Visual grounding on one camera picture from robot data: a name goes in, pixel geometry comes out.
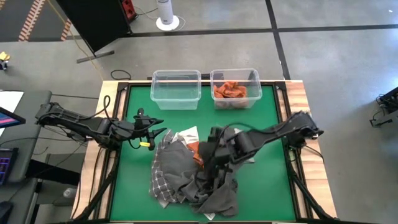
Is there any black diagonal strut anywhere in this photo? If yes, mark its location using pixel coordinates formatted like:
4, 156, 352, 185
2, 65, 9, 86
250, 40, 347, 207
285, 152, 336, 221
73, 149, 121, 222

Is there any red box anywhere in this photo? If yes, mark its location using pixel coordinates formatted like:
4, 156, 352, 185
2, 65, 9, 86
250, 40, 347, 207
121, 0, 138, 22

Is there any white paper sheet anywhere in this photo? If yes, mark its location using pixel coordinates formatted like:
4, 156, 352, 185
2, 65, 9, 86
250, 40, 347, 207
0, 90, 25, 138

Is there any black floor cable loop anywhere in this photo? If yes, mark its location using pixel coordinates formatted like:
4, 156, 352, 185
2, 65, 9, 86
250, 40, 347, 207
110, 69, 132, 82

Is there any black computer mouse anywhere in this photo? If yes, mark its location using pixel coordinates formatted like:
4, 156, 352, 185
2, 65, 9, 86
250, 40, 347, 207
0, 200, 15, 224

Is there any orange towel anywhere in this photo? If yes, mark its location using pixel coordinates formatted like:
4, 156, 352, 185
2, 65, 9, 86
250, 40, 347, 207
213, 81, 249, 110
187, 141, 205, 167

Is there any black equipment with cables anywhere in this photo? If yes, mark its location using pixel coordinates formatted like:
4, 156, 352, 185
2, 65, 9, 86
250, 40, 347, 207
369, 86, 398, 128

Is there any gray checked towel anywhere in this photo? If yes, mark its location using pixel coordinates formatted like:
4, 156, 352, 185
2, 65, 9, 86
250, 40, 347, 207
149, 129, 187, 208

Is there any lit computer screen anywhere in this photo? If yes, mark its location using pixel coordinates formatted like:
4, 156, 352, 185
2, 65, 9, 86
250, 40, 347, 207
0, 106, 27, 129

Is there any black standing panel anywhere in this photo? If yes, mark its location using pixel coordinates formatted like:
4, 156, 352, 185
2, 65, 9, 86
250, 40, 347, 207
55, 0, 132, 54

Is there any dark gray waffle towel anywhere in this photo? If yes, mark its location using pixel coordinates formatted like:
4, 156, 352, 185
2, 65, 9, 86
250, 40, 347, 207
161, 139, 206, 203

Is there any black table frame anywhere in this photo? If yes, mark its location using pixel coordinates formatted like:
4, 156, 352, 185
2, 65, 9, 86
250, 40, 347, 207
70, 80, 339, 224

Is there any metal panel foot bar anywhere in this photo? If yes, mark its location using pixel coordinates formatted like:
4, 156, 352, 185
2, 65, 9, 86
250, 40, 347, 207
76, 50, 116, 65

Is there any white tower fan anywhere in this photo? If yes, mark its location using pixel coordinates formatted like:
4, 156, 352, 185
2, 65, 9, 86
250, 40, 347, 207
155, 0, 181, 32

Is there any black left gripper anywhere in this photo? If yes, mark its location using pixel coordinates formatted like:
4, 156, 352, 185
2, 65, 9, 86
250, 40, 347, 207
132, 115, 168, 152

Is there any backlit keyboard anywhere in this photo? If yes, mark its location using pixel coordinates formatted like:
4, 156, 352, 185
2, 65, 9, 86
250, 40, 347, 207
0, 147, 19, 187

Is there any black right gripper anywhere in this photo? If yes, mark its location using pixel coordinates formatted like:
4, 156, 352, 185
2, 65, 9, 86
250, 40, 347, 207
198, 139, 237, 187

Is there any yellow cable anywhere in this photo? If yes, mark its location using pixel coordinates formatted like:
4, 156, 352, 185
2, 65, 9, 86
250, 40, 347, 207
45, 0, 104, 81

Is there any green table mat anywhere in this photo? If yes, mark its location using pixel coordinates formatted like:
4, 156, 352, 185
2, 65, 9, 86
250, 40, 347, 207
109, 85, 297, 222

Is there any gray desk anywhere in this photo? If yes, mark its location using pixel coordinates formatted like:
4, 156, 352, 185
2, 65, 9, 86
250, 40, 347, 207
0, 90, 53, 224

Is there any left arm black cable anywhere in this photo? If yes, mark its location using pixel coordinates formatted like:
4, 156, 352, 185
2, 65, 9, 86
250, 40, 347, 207
77, 95, 112, 122

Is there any clear plastic bin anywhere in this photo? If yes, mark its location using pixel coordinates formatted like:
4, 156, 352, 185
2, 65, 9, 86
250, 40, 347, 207
210, 68, 263, 110
150, 69, 202, 111

